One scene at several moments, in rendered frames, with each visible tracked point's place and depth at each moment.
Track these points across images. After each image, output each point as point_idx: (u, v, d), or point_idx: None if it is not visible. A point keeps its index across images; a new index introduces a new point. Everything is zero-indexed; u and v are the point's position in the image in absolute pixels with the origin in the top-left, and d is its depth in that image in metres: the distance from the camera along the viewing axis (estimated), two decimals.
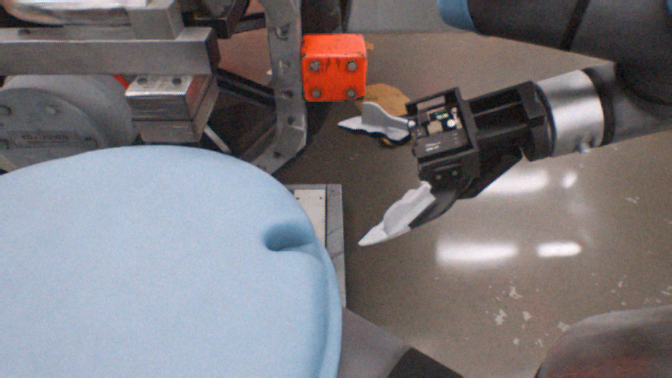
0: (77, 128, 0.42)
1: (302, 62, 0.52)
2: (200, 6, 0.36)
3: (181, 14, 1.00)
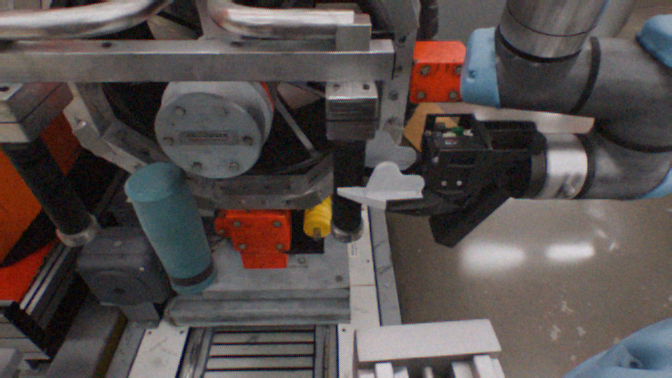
0: (238, 128, 0.47)
1: (413, 67, 0.57)
2: (370, 20, 0.41)
3: None
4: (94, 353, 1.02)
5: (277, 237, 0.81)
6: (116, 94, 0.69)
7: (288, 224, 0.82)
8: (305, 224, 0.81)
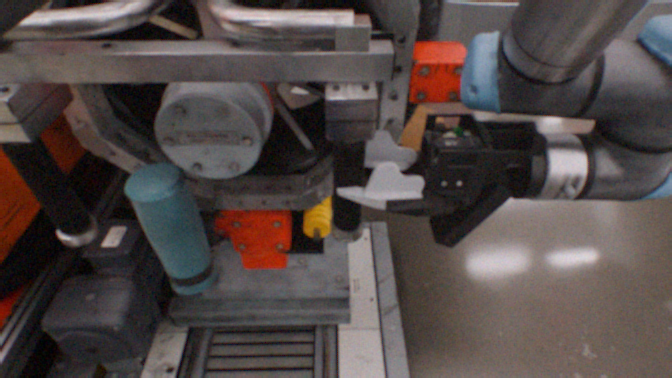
0: (238, 128, 0.47)
1: (413, 67, 0.57)
2: (370, 21, 0.41)
3: None
4: None
5: (277, 237, 0.81)
6: (116, 94, 0.69)
7: (288, 224, 0.82)
8: (305, 224, 0.82)
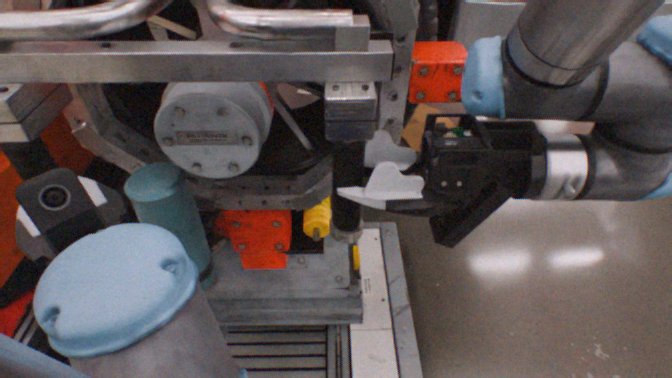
0: (237, 128, 0.47)
1: (412, 67, 0.57)
2: (369, 20, 0.41)
3: None
4: None
5: (277, 237, 0.81)
6: (116, 94, 0.69)
7: (288, 224, 0.82)
8: (305, 224, 0.82)
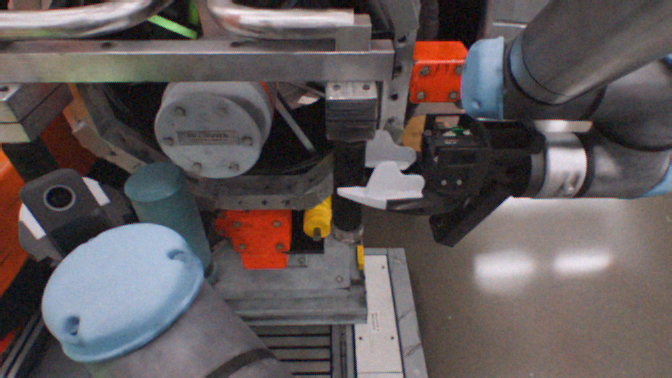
0: (238, 128, 0.47)
1: (413, 67, 0.57)
2: (370, 20, 0.41)
3: None
4: None
5: (277, 237, 0.81)
6: (116, 94, 0.69)
7: (288, 224, 0.82)
8: (305, 224, 0.81)
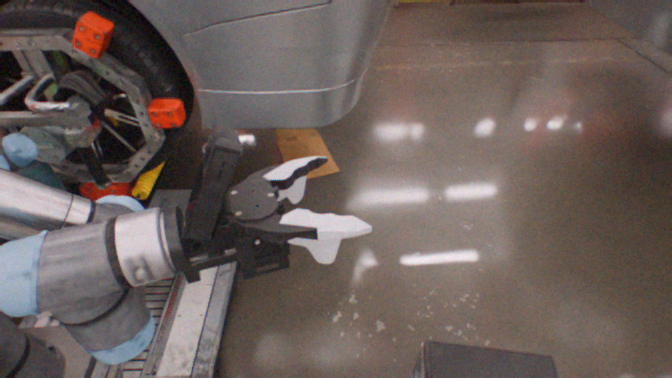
0: (51, 141, 1.14)
1: (148, 112, 1.25)
2: (91, 102, 1.08)
3: None
4: None
5: None
6: None
7: (123, 191, 1.50)
8: (132, 191, 1.49)
